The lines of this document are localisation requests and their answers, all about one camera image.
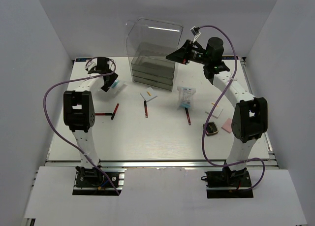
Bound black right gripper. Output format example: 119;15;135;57
166;39;211;65

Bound white blue sachet packet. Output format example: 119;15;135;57
98;79;127;98
177;86;196;109

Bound clear acrylic makeup organizer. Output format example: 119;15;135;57
125;17;184;92

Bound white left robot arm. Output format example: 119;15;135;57
63;57;118;170

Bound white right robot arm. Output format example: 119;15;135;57
166;37;268;186

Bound blue table corner label left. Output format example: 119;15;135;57
74;58;91;63

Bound blue table corner label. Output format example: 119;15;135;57
222;56;239;60
74;58;91;63

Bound red lip gloss left upright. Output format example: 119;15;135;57
111;103;120;120

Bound blue table corner label right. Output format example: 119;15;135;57
222;56;239;60

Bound red lip gloss left flat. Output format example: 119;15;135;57
95;112;113;116

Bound white pad with yellow stick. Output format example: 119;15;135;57
140;87;158;102

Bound red lip gloss centre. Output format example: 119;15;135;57
144;100;148;118

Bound white pad right yellow stick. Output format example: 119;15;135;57
205;102;223;119

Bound black gold compact case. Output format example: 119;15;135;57
203;122;219;136

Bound pink sticky pad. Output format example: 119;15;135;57
221;118;232;133

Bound aluminium front rail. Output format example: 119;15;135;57
45;160;279;168

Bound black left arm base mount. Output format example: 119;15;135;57
72;166;123;196

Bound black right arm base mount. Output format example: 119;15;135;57
200;167;253;199

